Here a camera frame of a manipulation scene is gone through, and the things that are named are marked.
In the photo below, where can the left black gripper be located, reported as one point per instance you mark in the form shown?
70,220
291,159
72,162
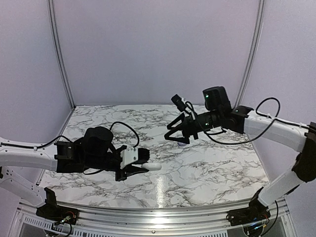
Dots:
129,171

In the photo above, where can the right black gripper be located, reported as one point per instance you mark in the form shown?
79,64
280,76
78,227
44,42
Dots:
188,129

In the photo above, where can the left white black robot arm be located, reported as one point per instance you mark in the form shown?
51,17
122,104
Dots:
94,150

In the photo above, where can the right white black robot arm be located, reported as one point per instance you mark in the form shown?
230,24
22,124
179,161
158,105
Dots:
246,120

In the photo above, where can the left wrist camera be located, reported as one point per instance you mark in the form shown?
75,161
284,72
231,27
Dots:
131,156

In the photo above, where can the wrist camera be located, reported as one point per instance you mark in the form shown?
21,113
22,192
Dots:
131,156
179,102

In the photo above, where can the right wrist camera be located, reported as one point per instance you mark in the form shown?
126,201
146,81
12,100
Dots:
179,102

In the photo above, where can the aluminium front rail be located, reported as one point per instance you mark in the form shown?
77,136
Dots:
198,221

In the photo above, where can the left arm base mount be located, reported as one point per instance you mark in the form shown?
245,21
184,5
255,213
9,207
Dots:
52,211

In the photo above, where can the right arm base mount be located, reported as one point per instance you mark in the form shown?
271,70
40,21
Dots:
255,211

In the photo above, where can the right aluminium corner post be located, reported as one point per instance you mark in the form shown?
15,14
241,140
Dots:
252,52

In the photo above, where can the aluminium corner post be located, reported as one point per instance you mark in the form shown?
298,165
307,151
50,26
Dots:
59,54
252,52

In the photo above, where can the left aluminium corner post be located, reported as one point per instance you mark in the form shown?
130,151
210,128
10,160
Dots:
59,54

